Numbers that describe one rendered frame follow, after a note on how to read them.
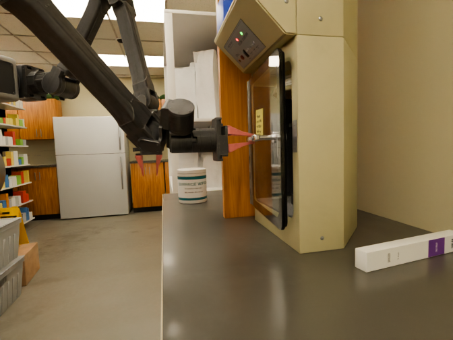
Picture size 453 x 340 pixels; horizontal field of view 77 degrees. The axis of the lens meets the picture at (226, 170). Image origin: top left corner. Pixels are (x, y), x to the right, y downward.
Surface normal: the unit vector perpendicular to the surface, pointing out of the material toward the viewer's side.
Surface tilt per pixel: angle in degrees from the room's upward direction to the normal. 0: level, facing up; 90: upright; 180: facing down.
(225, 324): 0
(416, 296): 0
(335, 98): 90
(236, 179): 90
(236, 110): 90
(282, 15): 90
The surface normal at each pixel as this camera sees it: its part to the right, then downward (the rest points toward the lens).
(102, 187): 0.22, 0.07
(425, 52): -0.98, 0.05
